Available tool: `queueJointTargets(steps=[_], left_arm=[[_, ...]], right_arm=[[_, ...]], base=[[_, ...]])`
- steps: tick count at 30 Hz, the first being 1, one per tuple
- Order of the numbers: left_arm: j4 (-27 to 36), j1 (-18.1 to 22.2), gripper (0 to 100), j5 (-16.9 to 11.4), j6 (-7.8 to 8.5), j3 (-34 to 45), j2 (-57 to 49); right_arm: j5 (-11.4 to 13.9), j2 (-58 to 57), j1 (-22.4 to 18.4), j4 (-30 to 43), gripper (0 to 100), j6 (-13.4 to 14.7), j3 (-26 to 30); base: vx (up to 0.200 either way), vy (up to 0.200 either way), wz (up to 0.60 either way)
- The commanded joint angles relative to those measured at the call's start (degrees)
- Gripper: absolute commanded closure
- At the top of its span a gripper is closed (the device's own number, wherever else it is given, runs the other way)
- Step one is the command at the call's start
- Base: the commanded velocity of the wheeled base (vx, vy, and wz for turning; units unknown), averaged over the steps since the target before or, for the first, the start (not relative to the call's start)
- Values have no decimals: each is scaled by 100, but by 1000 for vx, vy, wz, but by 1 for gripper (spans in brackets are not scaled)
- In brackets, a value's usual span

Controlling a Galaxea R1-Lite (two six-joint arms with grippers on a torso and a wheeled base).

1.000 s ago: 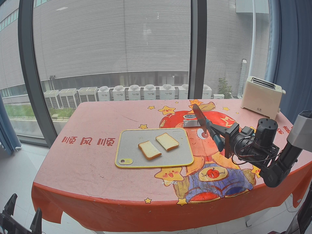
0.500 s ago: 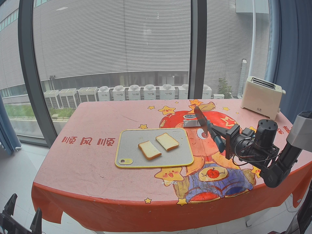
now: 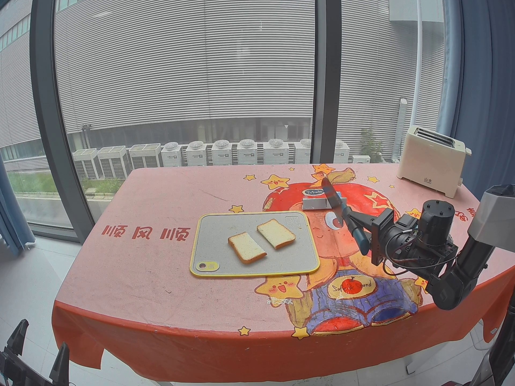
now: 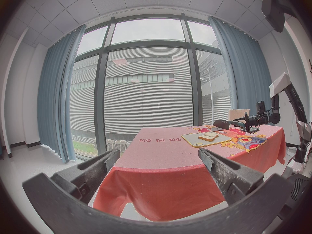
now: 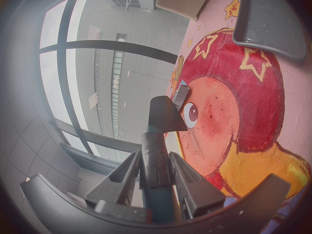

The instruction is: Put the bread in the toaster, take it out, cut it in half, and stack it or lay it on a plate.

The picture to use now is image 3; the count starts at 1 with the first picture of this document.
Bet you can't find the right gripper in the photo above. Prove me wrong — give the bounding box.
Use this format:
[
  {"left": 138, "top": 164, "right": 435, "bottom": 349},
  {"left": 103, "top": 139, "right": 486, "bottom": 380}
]
[{"left": 346, "top": 207, "right": 420, "bottom": 266}]

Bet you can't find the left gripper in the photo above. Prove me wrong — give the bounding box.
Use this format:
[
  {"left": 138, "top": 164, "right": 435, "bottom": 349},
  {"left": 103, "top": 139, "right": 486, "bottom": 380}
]
[{"left": 0, "top": 318, "right": 70, "bottom": 386}]

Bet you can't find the knife with blue-green handle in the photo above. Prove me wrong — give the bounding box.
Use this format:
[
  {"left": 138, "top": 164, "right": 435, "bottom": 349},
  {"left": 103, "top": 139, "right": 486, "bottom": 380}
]
[{"left": 321, "top": 177, "right": 372, "bottom": 257}]

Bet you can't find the half slice of bread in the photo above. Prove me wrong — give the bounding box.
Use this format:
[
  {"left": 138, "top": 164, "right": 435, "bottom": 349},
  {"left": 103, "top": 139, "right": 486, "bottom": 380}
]
[
  {"left": 228, "top": 232, "right": 268, "bottom": 265},
  {"left": 256, "top": 219, "right": 297, "bottom": 251}
]

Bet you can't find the cream toaster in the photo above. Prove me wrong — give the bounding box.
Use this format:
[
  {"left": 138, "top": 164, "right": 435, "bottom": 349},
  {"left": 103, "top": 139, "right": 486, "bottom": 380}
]
[{"left": 396, "top": 125, "right": 473, "bottom": 199}]

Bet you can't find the white knife rest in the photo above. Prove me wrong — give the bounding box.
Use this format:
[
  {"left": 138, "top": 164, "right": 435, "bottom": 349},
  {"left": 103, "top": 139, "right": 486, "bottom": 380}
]
[{"left": 302, "top": 192, "right": 347, "bottom": 211}]

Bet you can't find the cutting board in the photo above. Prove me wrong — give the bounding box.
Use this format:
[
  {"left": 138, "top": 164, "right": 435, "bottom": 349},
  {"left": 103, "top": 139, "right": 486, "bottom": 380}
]
[{"left": 189, "top": 211, "right": 321, "bottom": 277}]

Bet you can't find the blue curtain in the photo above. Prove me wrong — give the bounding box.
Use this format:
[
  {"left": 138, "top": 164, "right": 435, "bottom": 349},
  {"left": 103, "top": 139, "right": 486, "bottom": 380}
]
[
  {"left": 436, "top": 0, "right": 515, "bottom": 205},
  {"left": 0, "top": 150, "right": 36, "bottom": 257}
]

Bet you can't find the window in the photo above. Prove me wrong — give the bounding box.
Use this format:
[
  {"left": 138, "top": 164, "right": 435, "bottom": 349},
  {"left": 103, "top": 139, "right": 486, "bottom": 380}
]
[{"left": 0, "top": 0, "right": 448, "bottom": 245}]

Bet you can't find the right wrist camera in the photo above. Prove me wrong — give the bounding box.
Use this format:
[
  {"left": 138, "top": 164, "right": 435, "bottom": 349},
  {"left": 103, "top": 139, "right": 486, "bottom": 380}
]
[{"left": 396, "top": 212, "right": 421, "bottom": 230}]

